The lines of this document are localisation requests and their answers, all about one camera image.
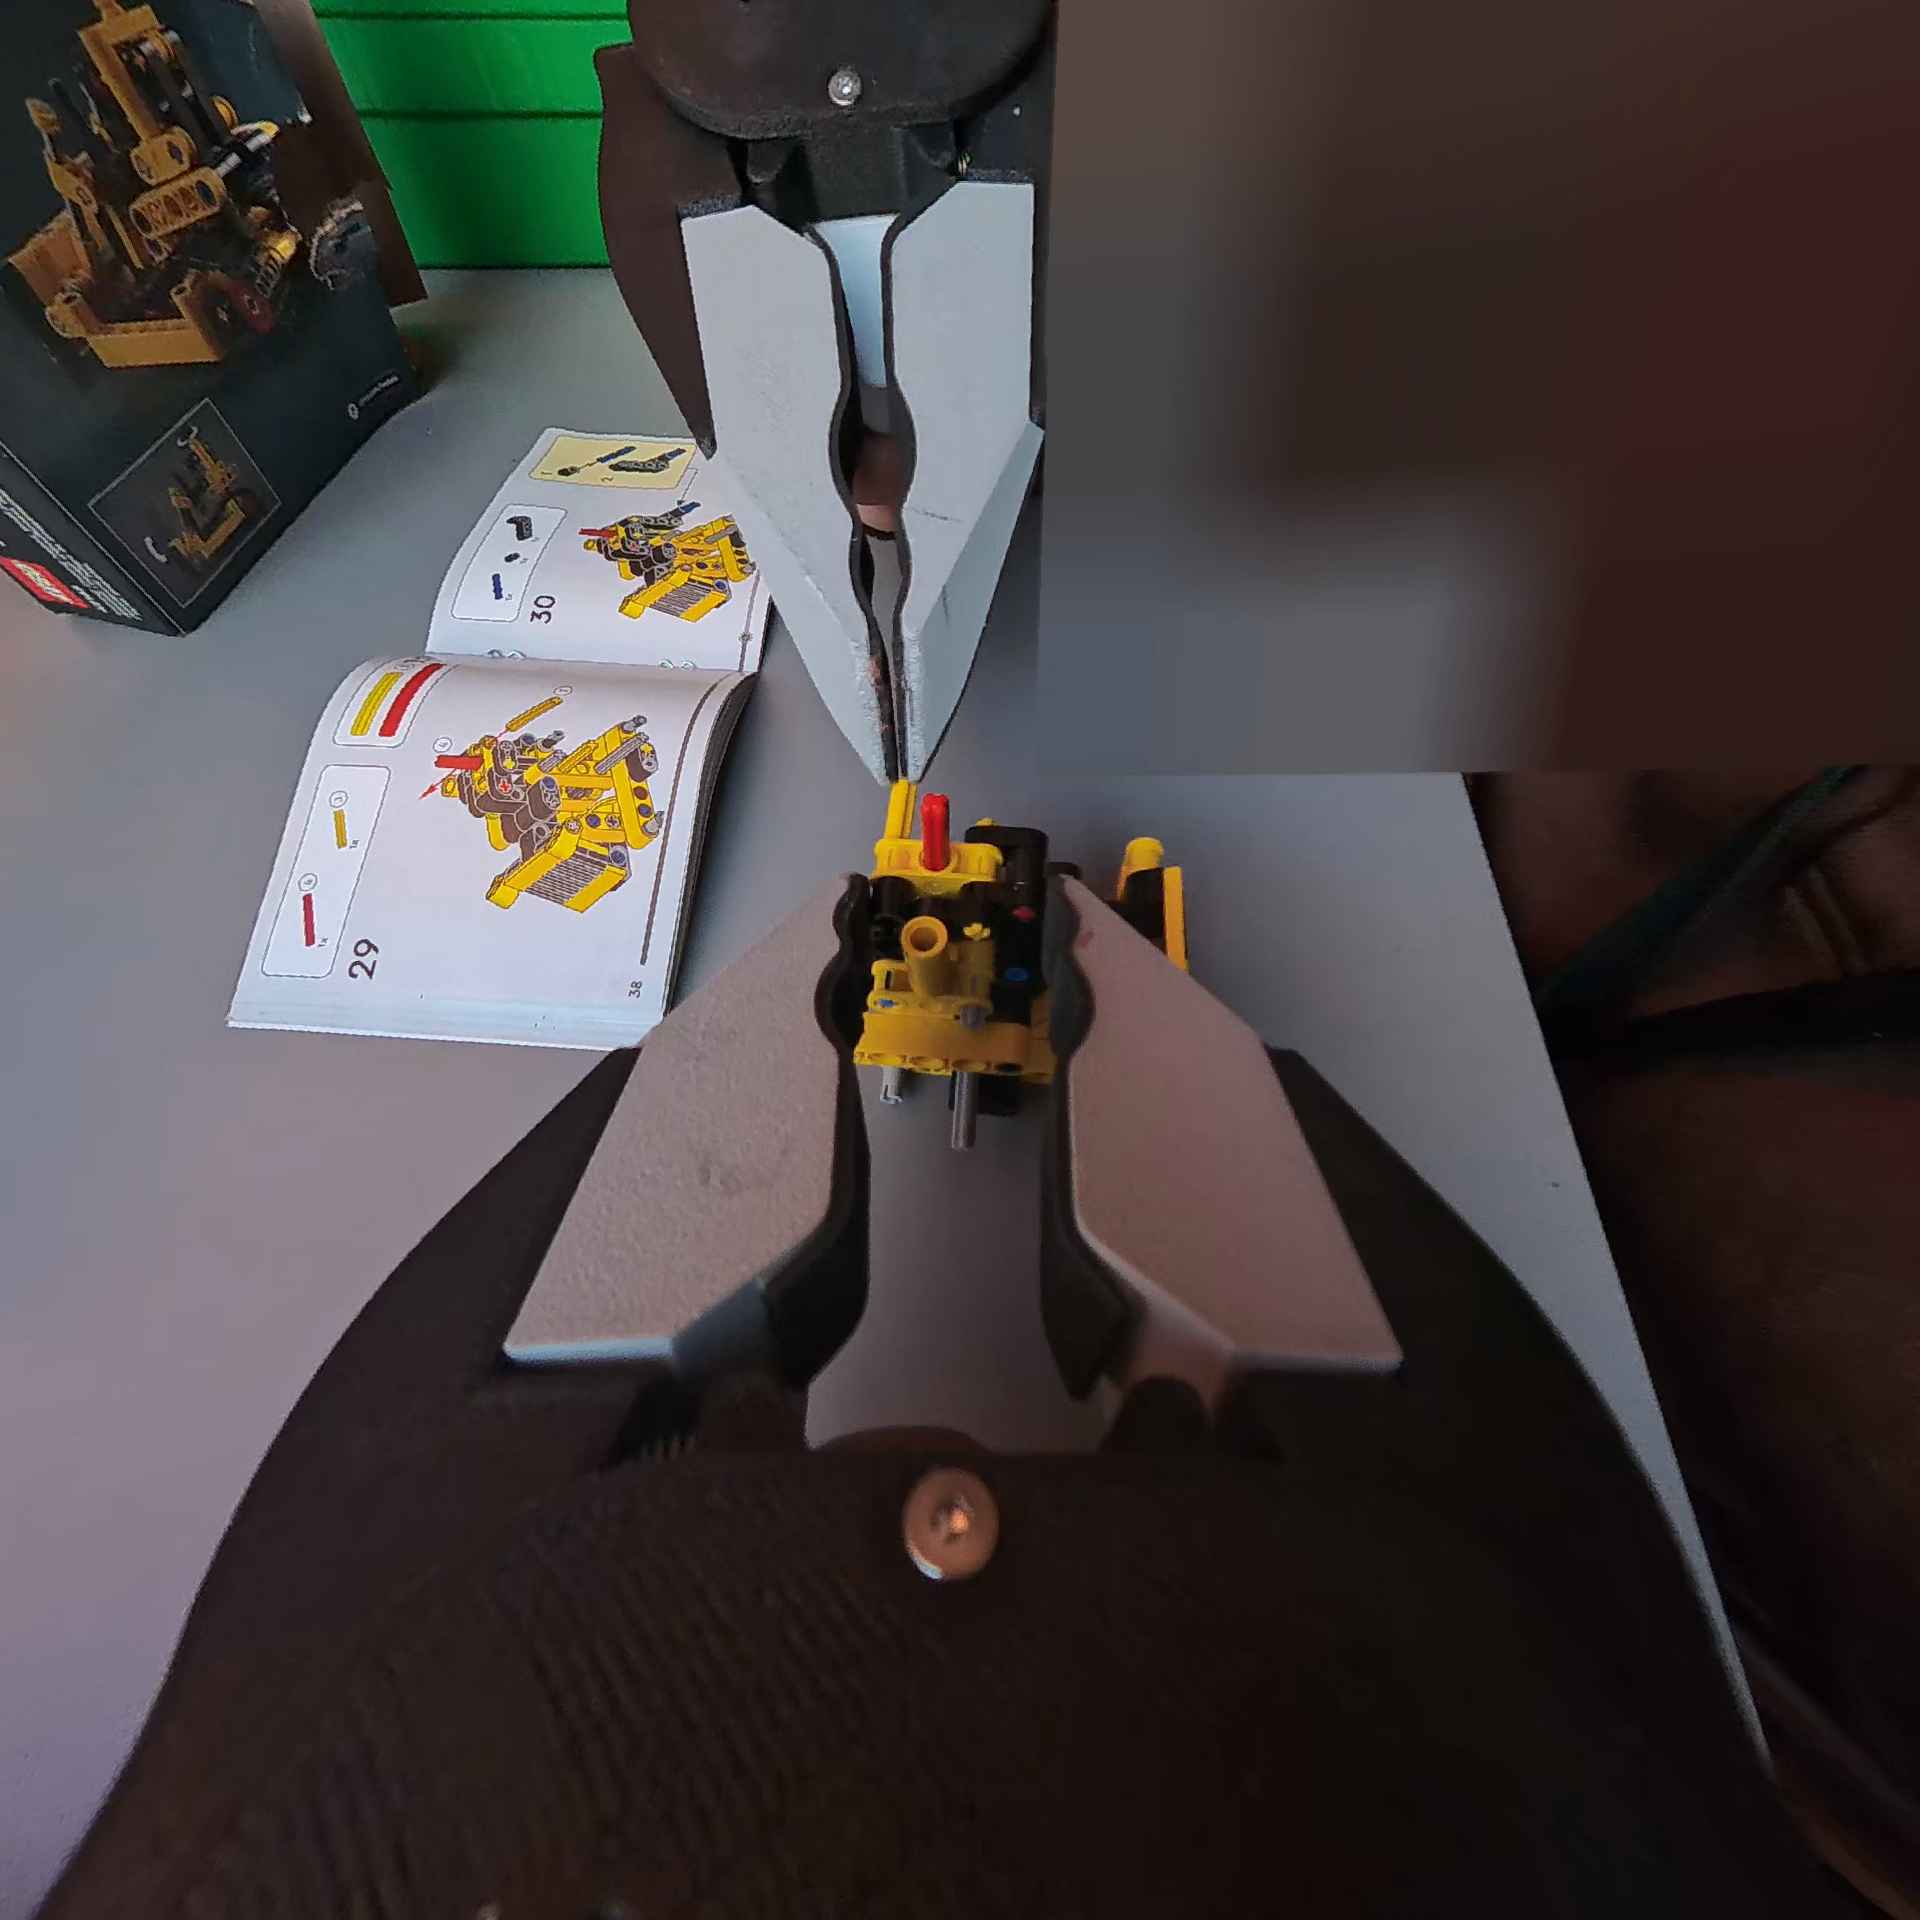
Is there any dark lego set box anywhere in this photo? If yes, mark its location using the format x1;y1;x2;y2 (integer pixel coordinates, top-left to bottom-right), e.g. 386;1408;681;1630
0;0;429;640

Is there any green plastic bin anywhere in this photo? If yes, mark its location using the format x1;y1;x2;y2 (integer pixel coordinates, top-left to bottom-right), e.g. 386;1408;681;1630
310;0;635;275

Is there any lego instruction booklet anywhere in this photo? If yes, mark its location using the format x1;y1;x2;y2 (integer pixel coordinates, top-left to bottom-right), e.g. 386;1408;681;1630
225;426;777;1052

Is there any black strap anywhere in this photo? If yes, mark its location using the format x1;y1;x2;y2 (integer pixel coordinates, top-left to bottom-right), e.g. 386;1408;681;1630
1527;767;1920;1057

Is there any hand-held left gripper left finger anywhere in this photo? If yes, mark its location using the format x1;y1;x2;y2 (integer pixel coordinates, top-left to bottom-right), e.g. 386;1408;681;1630
501;872;876;1396

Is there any yellow and black lego model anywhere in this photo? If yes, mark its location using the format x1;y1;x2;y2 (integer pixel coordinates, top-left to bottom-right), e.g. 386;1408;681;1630
818;782;1198;1153

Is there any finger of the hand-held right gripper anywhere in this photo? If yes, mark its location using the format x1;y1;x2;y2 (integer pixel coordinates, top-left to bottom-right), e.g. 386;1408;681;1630
885;180;1044;785
681;212;901;788

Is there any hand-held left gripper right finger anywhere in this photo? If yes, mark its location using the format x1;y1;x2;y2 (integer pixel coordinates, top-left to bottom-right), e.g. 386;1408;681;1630
1037;872;1407;1407

